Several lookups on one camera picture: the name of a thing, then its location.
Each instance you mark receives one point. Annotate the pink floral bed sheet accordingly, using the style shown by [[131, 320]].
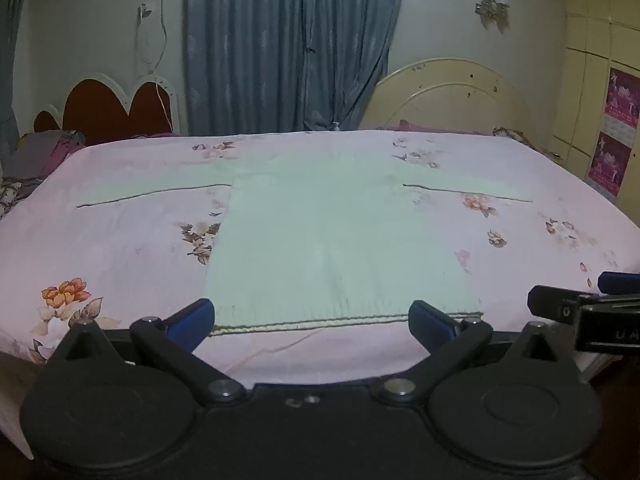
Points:
[[125, 240]]

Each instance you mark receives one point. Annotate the crystal wall lamp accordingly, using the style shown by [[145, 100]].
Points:
[[492, 2]]

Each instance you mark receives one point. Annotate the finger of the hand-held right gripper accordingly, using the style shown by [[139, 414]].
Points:
[[552, 301], [619, 282]]

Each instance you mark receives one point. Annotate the purple grey bedding pile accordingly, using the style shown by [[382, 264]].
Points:
[[40, 152]]

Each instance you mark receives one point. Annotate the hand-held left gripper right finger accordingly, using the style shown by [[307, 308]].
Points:
[[431, 321]]

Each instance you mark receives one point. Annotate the cream arched headboard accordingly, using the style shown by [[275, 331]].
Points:
[[450, 95]]

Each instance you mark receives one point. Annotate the red and white headboard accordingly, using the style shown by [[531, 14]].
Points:
[[107, 105]]

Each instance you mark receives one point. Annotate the blue side curtain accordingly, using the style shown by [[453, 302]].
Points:
[[9, 45]]

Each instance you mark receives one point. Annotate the light green knit sweater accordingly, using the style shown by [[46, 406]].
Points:
[[320, 240]]

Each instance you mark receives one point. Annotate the cream wardrobe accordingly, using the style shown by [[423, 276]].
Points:
[[595, 45]]

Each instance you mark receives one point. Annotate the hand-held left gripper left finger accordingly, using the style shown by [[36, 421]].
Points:
[[192, 321]]

